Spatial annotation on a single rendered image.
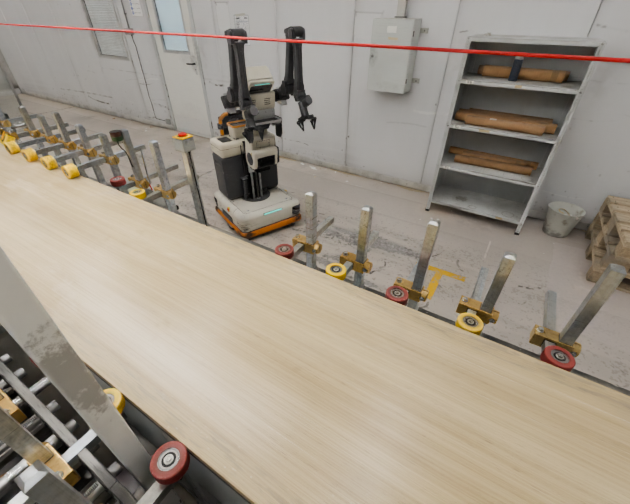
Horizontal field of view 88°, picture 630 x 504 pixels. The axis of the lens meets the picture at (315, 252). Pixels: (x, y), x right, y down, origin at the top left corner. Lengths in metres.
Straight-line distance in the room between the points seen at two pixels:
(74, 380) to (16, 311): 0.18
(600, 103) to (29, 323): 3.76
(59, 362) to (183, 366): 0.40
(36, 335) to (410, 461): 0.77
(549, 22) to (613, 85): 0.71
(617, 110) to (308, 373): 3.35
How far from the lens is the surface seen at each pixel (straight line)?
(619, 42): 3.69
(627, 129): 3.81
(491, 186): 3.93
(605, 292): 1.25
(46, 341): 0.70
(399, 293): 1.21
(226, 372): 1.00
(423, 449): 0.92
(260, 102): 2.71
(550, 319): 1.46
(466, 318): 1.20
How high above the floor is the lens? 1.72
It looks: 37 degrees down
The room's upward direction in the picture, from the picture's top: straight up
